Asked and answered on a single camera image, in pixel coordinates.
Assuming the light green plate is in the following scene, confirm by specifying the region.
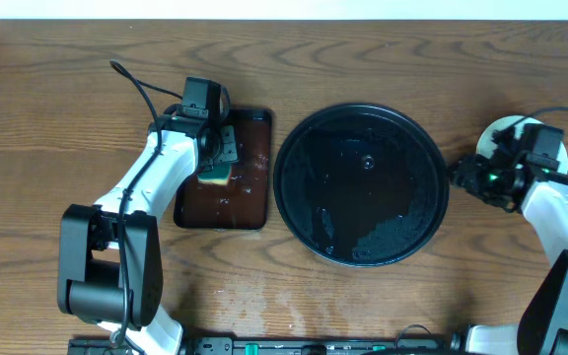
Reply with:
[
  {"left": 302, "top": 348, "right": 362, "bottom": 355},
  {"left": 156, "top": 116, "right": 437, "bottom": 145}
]
[{"left": 476, "top": 115, "right": 568, "bottom": 175}]

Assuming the green yellow sponge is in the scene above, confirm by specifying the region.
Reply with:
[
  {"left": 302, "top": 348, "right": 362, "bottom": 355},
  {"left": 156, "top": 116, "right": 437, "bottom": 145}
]
[{"left": 197, "top": 164, "right": 232, "bottom": 186}]

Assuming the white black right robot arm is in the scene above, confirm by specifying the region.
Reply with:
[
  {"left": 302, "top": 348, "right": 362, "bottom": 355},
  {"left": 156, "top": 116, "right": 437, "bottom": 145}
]
[{"left": 450, "top": 150, "right": 568, "bottom": 354}]

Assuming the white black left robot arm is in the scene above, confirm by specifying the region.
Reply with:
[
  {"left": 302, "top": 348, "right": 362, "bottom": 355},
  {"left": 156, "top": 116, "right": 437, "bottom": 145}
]
[{"left": 57, "top": 113, "right": 234, "bottom": 354}]

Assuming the black rectangular tray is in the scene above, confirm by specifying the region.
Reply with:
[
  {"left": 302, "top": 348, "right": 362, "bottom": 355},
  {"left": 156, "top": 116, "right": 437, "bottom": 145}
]
[{"left": 174, "top": 106, "right": 272, "bottom": 230}]

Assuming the black round tray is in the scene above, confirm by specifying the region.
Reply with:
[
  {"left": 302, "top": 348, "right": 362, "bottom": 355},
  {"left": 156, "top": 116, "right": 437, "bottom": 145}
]
[{"left": 273, "top": 104, "right": 450, "bottom": 267}]

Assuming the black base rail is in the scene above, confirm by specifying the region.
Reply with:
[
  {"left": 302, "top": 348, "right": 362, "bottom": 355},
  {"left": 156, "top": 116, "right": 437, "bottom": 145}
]
[{"left": 66, "top": 335, "right": 462, "bottom": 355}]

